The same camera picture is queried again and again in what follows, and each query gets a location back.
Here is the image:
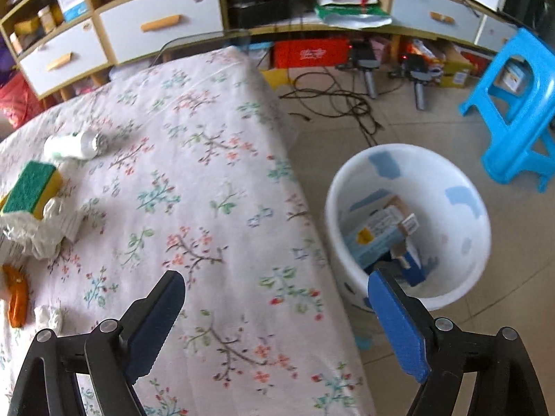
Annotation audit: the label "yellow green scrub sponge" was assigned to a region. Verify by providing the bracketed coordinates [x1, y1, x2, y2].
[1, 161, 63, 220]

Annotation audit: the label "blue plastic stool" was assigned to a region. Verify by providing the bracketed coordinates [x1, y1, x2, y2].
[459, 28, 554, 192]

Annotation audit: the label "red box under cabinet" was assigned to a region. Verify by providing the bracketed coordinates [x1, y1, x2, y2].
[273, 37, 350, 69]

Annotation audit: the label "white tissue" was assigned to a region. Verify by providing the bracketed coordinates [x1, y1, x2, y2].
[1, 197, 85, 260]

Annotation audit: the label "black floor cables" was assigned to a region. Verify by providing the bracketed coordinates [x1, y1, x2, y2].
[279, 67, 405, 149]

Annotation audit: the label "right grey drawer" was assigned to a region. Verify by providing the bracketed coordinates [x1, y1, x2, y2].
[100, 0, 224, 64]

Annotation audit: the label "white yogurt bottle green label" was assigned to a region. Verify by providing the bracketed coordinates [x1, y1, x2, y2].
[44, 129, 107, 161]

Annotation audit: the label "grey drawer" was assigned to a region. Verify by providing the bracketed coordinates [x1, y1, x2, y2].
[20, 19, 108, 96]
[100, 0, 224, 64]

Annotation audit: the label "wooden shelf cabinet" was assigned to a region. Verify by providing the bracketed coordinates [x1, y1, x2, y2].
[1, 0, 229, 101]

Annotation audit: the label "left grey drawer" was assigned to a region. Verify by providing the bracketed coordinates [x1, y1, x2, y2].
[20, 19, 108, 96]

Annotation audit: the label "orange peel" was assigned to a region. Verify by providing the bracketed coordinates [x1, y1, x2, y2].
[1, 265, 29, 329]

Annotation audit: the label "white trash bin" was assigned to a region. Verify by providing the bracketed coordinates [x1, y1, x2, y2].
[325, 144, 491, 311]

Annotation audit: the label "floral tablecloth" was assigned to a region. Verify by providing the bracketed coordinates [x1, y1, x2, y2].
[1, 47, 375, 415]

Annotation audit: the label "blue milk carton large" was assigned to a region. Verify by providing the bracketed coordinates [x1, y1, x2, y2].
[341, 192, 426, 286]

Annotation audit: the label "low tv cabinet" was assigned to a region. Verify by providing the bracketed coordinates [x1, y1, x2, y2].
[244, 0, 518, 52]

